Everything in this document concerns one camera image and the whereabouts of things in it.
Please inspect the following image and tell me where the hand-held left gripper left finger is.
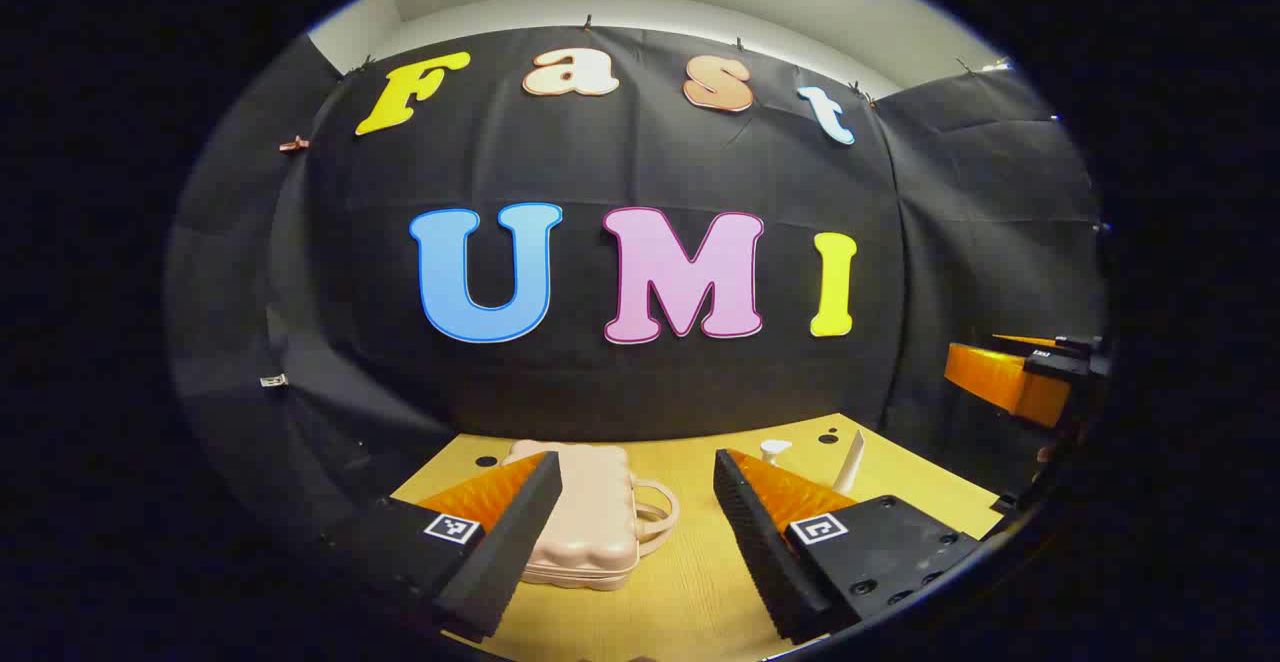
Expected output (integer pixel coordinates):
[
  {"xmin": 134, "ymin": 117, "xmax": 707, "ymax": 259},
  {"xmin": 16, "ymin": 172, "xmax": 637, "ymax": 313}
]
[{"xmin": 325, "ymin": 450, "xmax": 564, "ymax": 643}]

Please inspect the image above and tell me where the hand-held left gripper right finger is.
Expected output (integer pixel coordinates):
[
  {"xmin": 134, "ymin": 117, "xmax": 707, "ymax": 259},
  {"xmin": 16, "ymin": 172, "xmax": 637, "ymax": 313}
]
[{"xmin": 712, "ymin": 447, "xmax": 986, "ymax": 645}]

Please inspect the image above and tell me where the white squeeze tube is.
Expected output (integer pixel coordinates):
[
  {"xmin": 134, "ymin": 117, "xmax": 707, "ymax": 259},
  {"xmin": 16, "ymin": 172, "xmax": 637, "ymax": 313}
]
[{"xmin": 832, "ymin": 429, "xmax": 866, "ymax": 496}]

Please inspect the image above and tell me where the black backdrop cloth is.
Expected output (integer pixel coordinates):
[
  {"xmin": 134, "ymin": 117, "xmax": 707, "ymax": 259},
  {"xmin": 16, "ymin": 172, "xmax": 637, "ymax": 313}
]
[{"xmin": 165, "ymin": 24, "xmax": 1109, "ymax": 543}]

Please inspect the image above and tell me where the pink suitcase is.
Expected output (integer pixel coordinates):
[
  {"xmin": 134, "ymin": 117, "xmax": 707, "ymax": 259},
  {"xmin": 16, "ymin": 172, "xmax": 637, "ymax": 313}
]
[{"xmin": 500, "ymin": 439, "xmax": 681, "ymax": 593}]

